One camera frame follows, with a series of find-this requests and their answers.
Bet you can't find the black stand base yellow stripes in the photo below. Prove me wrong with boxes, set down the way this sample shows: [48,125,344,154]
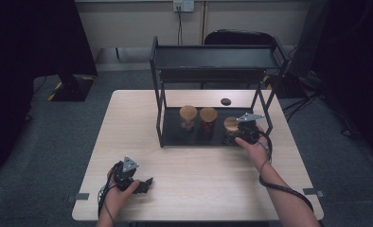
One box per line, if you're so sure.
[46,74,96,102]

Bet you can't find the dark curtain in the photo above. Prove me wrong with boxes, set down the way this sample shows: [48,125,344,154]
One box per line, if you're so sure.
[311,0,373,159]

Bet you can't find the glass jar with wooden lid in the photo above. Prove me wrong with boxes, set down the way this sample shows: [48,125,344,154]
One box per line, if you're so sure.
[178,104,199,131]
[222,116,241,145]
[199,107,219,134]

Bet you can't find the black metal shelf rack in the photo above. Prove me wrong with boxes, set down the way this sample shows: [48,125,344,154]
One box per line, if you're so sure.
[149,35,292,148]

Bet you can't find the white wall socket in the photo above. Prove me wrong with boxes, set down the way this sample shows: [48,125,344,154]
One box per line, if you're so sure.
[172,0,195,13]

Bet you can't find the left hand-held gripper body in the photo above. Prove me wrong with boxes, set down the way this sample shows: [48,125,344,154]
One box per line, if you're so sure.
[112,155,140,192]

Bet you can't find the right hand-held gripper cable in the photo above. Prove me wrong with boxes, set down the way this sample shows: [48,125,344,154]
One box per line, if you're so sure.
[256,131,315,213]

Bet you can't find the black curtain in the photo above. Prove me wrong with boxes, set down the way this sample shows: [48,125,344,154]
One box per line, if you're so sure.
[0,0,99,174]

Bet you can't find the left hand-held gripper cable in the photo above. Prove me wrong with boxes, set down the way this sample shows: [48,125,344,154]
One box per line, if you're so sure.
[98,169,116,225]

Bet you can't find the person's right hand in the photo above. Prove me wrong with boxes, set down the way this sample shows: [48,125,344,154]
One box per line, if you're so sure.
[235,125,271,173]

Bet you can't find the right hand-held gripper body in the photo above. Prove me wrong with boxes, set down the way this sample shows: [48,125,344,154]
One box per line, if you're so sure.
[236,112,267,146]

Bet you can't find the person's left hand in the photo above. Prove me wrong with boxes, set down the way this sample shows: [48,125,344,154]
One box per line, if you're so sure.
[100,166,141,216]

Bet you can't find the hand-held gripper cable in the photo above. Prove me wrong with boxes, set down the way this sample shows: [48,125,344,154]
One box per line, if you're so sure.
[98,169,116,225]
[256,131,315,213]

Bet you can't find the grey metal stand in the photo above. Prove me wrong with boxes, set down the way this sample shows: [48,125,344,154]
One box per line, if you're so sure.
[289,0,331,79]

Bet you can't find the grey table edge bracket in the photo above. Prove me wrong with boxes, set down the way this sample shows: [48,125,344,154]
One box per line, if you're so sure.
[302,187,327,199]
[65,192,90,203]

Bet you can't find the black wall socket cable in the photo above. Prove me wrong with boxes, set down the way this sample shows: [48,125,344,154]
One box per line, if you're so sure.
[176,7,185,46]

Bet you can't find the black floor cables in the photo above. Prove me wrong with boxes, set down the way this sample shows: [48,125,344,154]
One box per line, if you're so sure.
[282,89,363,138]

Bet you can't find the black chair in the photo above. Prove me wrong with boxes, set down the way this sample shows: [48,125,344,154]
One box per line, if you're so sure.
[201,28,275,90]

